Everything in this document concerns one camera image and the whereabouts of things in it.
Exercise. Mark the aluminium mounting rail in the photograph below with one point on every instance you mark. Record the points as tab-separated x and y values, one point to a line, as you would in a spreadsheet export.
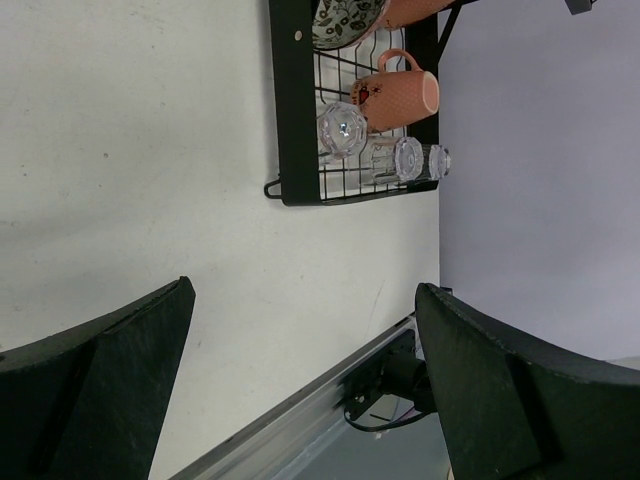
269	445

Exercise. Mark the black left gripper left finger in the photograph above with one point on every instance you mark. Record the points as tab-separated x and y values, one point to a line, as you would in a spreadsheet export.
90	402

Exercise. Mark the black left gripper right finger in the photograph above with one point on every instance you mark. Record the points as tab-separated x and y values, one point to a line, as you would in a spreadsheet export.
513	406

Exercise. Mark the large pink floral mug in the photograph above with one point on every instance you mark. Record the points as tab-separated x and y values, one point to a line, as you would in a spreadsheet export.
402	13

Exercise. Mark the black white patterned bowl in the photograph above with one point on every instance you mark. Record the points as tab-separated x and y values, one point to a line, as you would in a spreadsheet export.
340	24

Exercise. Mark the black wire dish rack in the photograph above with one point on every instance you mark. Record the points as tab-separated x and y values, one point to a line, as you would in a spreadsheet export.
305	79

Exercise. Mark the small pink cup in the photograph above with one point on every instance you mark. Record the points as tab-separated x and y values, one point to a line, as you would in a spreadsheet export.
391	100

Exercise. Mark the clear glass cup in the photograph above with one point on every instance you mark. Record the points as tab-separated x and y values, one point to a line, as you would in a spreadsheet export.
395	159
437	161
341	131

